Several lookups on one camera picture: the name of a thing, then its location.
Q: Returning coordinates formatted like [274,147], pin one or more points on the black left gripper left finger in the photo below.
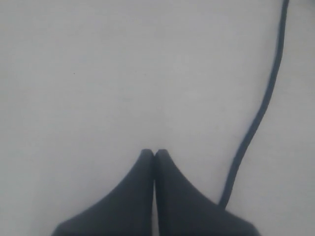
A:
[125,211]

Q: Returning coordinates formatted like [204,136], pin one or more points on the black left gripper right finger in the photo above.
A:
[184,211]

